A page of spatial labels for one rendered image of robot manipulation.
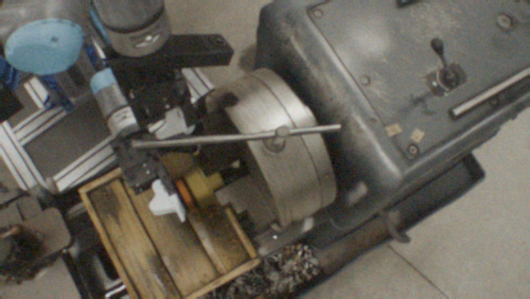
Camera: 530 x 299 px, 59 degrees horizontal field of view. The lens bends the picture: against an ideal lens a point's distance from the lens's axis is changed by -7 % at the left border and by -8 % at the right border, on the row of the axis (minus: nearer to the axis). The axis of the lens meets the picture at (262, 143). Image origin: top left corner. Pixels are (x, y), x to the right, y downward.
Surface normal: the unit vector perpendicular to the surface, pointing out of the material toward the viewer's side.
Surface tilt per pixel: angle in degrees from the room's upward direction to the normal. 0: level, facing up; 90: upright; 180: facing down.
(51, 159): 0
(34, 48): 89
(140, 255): 0
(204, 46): 34
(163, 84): 16
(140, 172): 0
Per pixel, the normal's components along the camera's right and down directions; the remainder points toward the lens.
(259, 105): -0.07, -0.53
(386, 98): 0.06, -0.33
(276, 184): 0.35, 0.23
